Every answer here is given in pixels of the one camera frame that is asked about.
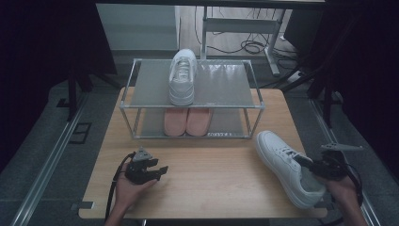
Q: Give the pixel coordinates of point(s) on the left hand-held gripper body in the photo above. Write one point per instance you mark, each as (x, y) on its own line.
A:
(138, 172)

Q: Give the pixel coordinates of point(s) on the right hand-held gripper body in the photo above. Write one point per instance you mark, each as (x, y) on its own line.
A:
(331, 166)

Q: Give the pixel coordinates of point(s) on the white sneaker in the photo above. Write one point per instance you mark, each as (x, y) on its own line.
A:
(183, 81)
(282, 163)

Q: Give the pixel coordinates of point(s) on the pink slipper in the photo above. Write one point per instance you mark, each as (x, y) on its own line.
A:
(175, 122)
(199, 122)

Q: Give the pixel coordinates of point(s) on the grey metal shoe rack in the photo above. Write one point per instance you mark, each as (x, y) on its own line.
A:
(219, 83)

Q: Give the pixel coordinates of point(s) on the person's left hand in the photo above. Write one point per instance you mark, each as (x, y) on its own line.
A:
(128, 193)

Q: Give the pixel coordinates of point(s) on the person's right hand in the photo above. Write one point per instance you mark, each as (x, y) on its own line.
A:
(343, 190)

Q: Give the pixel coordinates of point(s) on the black metal stand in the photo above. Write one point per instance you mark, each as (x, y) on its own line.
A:
(327, 100)
(72, 94)

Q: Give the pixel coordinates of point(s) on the white power strip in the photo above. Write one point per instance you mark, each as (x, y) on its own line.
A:
(296, 76)

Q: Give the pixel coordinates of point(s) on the dark computer case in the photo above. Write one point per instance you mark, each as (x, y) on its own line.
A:
(302, 31)

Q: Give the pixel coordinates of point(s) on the white cabinet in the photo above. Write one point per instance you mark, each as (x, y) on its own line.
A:
(138, 26)

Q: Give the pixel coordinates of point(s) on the aluminium floor rail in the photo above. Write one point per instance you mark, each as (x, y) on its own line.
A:
(342, 132)
(50, 163)

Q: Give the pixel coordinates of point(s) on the black floor bracket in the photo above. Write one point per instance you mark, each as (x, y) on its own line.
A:
(81, 133)

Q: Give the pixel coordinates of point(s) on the white desk frame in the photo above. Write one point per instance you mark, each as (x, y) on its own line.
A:
(240, 25)

